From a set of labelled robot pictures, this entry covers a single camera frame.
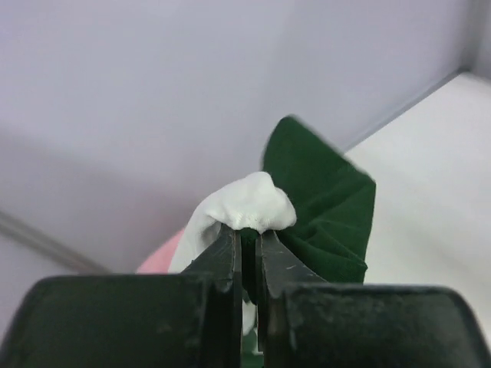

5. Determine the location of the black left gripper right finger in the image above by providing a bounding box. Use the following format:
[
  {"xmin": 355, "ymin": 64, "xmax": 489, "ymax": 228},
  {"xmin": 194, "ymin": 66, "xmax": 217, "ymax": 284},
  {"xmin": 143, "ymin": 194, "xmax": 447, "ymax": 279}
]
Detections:
[{"xmin": 255, "ymin": 231, "xmax": 490, "ymax": 368}]

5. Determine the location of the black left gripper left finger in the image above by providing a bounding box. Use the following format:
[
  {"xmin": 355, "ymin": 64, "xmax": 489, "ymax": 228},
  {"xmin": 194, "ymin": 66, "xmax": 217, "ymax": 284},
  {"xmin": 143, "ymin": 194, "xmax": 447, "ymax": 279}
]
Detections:
[{"xmin": 1, "ymin": 227, "xmax": 242, "ymax": 367}]

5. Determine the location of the white and green t-shirt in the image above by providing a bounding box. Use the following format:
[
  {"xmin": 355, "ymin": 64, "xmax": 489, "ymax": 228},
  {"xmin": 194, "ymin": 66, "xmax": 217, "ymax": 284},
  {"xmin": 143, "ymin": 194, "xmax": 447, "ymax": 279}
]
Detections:
[{"xmin": 168, "ymin": 116, "xmax": 377, "ymax": 357}]

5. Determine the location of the pink t-shirt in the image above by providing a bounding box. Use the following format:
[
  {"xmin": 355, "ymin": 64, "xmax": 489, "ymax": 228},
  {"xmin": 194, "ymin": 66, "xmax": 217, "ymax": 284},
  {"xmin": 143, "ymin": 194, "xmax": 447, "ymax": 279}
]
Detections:
[{"xmin": 137, "ymin": 232, "xmax": 183, "ymax": 274}]

